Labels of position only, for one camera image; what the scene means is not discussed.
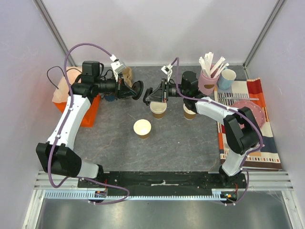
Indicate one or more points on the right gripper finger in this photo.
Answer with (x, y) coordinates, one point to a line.
(155, 98)
(159, 89)

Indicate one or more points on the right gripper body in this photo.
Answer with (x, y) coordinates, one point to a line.
(163, 90)

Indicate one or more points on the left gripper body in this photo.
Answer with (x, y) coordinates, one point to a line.
(119, 88)

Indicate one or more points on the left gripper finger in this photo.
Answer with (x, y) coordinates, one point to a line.
(127, 86)
(132, 94)

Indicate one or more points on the black cup lid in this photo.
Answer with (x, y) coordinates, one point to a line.
(138, 88)
(146, 95)

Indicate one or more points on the brown paper cup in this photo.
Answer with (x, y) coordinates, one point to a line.
(142, 128)
(188, 114)
(158, 109)

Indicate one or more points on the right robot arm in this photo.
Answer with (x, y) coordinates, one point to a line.
(242, 132)

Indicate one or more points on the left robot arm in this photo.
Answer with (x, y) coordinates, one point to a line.
(56, 155)

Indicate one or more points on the cardboard cup carrier stack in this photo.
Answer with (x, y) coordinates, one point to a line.
(127, 74)

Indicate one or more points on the dark blue mug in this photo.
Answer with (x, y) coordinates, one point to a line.
(109, 97)

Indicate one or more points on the pink straw holder cup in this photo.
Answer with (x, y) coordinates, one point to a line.
(206, 85)

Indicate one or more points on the light blue cup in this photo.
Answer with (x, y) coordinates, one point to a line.
(226, 79)

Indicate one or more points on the patterned orange cloth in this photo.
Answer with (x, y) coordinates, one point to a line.
(267, 158)

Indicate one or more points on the pink dotted plate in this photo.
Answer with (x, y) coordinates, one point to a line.
(256, 110)

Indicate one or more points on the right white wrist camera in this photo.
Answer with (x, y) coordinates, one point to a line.
(167, 69)

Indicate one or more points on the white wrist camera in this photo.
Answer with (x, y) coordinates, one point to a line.
(117, 66)
(167, 69)

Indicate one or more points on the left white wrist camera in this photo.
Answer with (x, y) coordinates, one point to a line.
(117, 66)

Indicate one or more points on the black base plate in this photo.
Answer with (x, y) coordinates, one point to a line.
(170, 183)

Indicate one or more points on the aluminium cable duct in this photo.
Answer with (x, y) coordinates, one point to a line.
(93, 195)

